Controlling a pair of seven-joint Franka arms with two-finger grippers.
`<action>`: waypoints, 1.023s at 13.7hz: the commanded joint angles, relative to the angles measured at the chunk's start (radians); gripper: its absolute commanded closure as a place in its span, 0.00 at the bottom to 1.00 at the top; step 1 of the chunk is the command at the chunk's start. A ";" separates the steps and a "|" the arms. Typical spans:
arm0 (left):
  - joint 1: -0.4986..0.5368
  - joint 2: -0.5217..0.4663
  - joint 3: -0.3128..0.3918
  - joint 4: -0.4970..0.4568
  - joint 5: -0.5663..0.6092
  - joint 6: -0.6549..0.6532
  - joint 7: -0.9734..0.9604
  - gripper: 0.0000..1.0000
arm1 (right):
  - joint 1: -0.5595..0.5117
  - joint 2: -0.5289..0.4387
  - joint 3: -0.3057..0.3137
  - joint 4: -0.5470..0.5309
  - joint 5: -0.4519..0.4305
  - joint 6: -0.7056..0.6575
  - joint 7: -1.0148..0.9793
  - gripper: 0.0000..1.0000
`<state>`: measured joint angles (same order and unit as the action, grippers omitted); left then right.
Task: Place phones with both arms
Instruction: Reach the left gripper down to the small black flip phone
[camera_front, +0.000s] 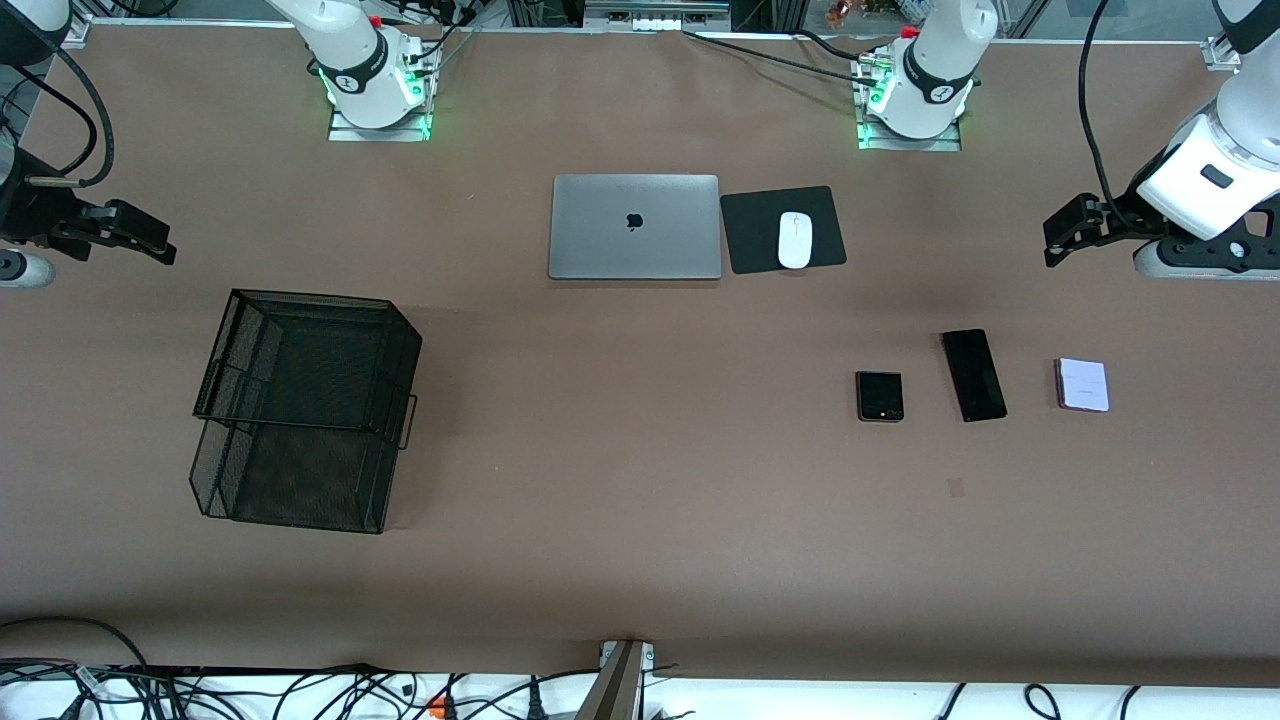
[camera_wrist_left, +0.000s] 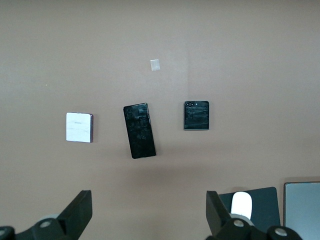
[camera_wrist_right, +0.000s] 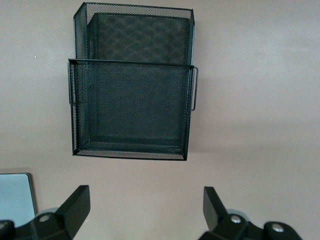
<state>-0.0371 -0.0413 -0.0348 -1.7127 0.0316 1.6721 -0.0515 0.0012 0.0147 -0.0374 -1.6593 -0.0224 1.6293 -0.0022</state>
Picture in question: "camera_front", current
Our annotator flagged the white lavender phone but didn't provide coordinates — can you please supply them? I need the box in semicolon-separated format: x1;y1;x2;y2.
1055;358;1111;413

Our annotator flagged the long black smartphone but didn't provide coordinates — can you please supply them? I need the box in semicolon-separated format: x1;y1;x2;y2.
941;328;1008;423

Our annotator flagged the small black phone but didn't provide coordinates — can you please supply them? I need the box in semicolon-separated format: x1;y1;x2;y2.
855;370;905;423

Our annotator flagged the black mesh two-tier tray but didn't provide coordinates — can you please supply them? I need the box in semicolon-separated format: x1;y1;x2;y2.
189;289;423;535

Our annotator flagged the white computer mouse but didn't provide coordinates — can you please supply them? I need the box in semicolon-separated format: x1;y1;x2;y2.
778;211;813;270

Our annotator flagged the black mouse pad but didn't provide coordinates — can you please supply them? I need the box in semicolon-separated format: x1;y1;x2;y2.
720;185;848;275

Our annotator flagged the silver closed laptop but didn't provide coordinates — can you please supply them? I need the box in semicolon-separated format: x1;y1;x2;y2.
548;174;723;281

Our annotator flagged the white power strip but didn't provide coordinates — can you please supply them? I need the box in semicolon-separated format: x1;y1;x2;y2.
584;0;732;32

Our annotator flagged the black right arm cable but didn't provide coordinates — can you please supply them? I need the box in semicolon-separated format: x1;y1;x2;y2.
25;38;115;191

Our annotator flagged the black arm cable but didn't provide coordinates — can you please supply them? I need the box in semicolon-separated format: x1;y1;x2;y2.
25;38;115;191
1078;0;1119;206

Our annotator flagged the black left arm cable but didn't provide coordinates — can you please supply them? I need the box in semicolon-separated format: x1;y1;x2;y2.
1078;0;1119;206

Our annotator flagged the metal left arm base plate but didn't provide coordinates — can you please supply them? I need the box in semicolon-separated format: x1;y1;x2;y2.
857;118;963;153

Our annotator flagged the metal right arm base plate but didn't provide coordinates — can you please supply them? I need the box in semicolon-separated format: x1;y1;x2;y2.
328;108;433;143

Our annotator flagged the black table cable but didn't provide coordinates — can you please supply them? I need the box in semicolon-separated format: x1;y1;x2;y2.
682;28;883;87

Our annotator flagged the thick black floor cable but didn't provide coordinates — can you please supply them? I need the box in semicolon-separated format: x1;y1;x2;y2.
0;615;151;671

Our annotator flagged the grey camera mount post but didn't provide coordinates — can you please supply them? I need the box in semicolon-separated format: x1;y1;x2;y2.
575;640;657;720

